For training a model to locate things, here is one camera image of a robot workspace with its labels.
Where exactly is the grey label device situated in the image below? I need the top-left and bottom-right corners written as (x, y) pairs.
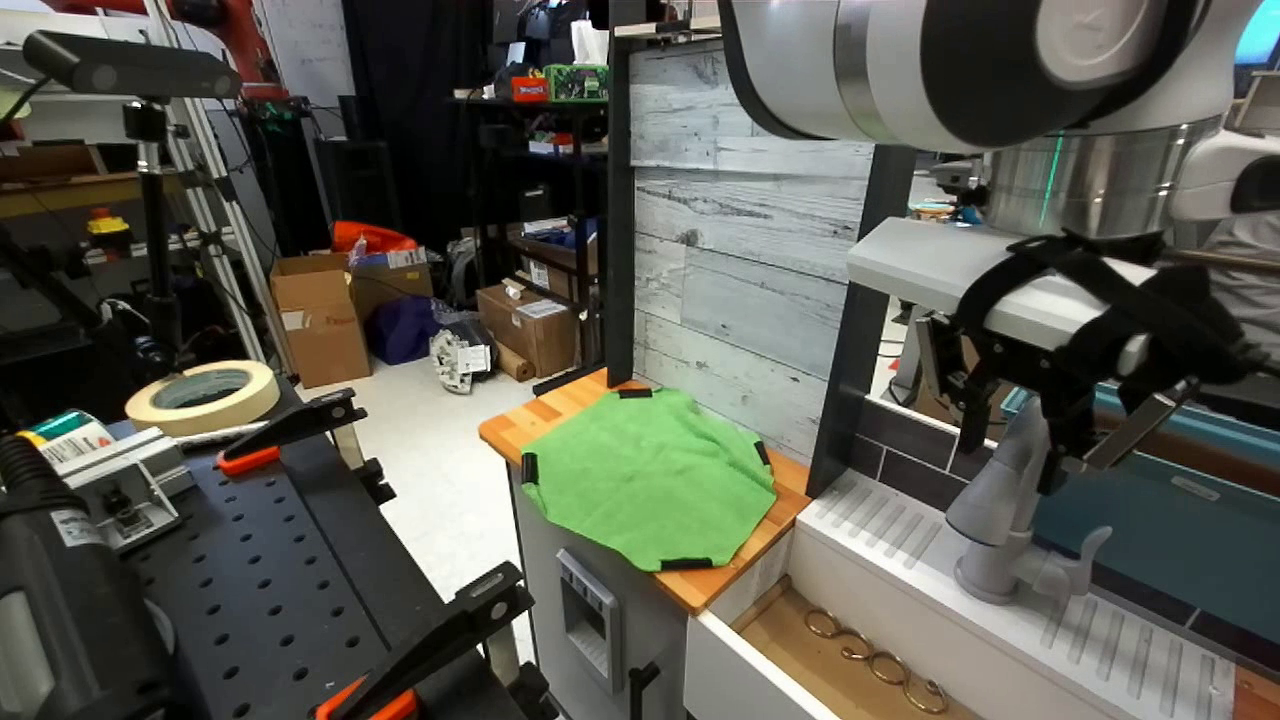
top-left (13, 406), bottom-right (189, 551)

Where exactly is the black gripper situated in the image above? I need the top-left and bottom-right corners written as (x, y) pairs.
top-left (933, 233), bottom-right (1266, 494)

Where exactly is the white sink basin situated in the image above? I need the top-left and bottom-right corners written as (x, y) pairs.
top-left (683, 464), bottom-right (1242, 720)

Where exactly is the grey toy kitchen cabinet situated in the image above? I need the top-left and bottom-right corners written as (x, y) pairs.
top-left (506, 469), bottom-right (751, 720)

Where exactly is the black storage shelf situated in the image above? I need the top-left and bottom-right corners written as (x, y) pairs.
top-left (448, 54), bottom-right (619, 379)

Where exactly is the black camera on tripod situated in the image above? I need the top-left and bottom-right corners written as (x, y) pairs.
top-left (16, 27), bottom-right (247, 374)

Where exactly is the green cloth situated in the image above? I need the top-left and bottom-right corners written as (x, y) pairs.
top-left (511, 384), bottom-right (784, 577)

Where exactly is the grey tap faucet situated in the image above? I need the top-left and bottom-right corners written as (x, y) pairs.
top-left (940, 390), bottom-right (1121, 615)

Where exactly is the black perforated workbench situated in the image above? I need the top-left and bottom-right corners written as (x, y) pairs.
top-left (117, 396), bottom-right (551, 720)

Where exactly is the wood-panel backsplash with dark frame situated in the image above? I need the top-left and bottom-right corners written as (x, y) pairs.
top-left (603, 27), bottom-right (927, 501)

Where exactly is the black clamp with orange handle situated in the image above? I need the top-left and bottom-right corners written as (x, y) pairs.
top-left (207, 384), bottom-right (371, 483)
top-left (309, 554), bottom-right (539, 720)

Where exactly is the beige masking tape roll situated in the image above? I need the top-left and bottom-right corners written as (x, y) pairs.
top-left (118, 356), bottom-right (286, 441)

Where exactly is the cardboard box with white label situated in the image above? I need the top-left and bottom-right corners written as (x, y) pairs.
top-left (473, 271), bottom-right (585, 384)

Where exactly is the purple bag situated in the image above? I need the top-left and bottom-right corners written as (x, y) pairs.
top-left (363, 293), bottom-right (445, 368)

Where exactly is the tall cardboard box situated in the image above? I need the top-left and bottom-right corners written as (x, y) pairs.
top-left (268, 249), bottom-right (377, 390)

